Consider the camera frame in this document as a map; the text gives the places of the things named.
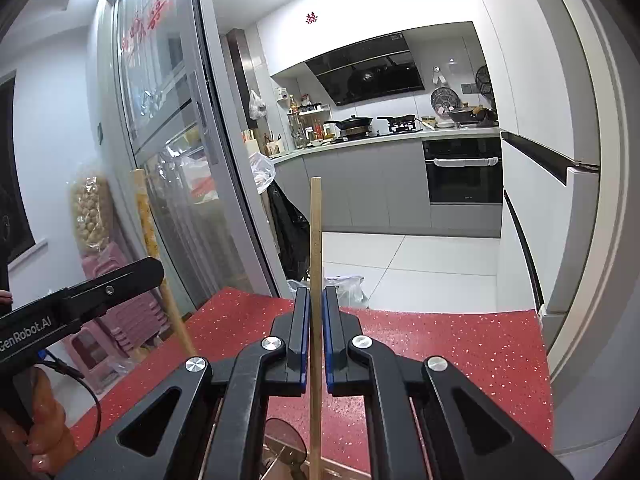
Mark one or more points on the clear plastic bag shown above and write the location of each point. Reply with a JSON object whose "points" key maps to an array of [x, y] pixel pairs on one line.
{"points": [[262, 170]]}

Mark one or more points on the black built-in oven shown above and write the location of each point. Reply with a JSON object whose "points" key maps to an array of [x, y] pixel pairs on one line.
{"points": [[465, 180]]}

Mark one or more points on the round metal strainer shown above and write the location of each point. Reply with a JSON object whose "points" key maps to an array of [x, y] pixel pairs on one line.
{"points": [[485, 85], [444, 101]]}

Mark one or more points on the wooden chopstick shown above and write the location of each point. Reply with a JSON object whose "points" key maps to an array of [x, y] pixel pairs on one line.
{"points": [[316, 235], [145, 210]]}

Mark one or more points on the black wok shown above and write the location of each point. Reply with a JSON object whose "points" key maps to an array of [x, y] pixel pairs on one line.
{"points": [[352, 121]]}

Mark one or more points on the red paper-cut cabinet sticker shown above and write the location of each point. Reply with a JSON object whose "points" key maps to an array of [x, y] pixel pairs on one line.
{"points": [[312, 18]]}

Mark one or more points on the black range hood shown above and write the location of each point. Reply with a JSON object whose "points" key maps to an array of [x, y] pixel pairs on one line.
{"points": [[370, 77]]}

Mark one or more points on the black frying pan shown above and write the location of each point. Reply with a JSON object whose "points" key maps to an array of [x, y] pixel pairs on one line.
{"points": [[397, 119]]}

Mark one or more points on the white refrigerator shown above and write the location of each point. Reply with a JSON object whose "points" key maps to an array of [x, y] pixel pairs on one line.
{"points": [[540, 220]]}

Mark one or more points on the dark pot with food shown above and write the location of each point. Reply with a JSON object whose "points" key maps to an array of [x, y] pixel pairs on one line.
{"points": [[470, 115]]}

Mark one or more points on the black trash bag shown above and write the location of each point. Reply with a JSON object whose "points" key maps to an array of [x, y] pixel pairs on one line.
{"points": [[290, 230]]}

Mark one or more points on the white wall cabinets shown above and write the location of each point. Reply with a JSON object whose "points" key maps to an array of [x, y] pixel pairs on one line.
{"points": [[350, 20]]}

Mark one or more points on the grey kitchen counter cabinet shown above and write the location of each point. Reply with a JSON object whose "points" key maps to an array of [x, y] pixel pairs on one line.
{"points": [[360, 185]]}

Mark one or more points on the gas stove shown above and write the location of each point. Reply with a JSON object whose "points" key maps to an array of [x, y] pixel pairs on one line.
{"points": [[385, 130]]}

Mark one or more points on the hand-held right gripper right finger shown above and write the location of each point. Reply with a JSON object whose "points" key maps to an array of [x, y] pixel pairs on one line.
{"points": [[328, 340]]}

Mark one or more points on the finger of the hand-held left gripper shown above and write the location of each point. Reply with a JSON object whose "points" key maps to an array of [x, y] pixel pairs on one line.
{"points": [[115, 285]]}

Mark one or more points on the pink plastic stool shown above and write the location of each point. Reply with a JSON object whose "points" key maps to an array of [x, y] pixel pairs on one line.
{"points": [[127, 305], [95, 360]]}

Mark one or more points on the dark brown spoon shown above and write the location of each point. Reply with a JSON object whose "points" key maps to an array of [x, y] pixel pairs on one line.
{"points": [[285, 440]]}

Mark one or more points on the red paper-cut door decoration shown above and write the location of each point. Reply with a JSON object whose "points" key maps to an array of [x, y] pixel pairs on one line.
{"points": [[145, 27]]}

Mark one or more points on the person's left hand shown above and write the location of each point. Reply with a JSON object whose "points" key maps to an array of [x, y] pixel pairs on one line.
{"points": [[50, 425]]}

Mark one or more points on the sliding glass door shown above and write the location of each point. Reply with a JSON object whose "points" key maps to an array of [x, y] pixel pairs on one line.
{"points": [[165, 125]]}

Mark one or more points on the clear bag of round snacks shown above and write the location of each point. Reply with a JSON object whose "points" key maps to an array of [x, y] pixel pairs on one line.
{"points": [[92, 215]]}

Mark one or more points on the crumpled white plastic bag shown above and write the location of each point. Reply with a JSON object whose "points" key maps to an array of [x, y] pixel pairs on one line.
{"points": [[345, 290]]}

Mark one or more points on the row of condiment bottles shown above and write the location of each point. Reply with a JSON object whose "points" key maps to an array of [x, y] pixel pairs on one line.
{"points": [[310, 125]]}

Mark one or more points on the white hanging plastic bag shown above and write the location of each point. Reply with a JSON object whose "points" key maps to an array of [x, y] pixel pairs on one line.
{"points": [[257, 107]]}

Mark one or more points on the countertop knife block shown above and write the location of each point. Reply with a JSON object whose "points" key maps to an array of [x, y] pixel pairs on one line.
{"points": [[275, 146]]}

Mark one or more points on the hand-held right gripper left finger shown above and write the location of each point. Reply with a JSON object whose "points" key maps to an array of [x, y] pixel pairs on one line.
{"points": [[304, 340]]}

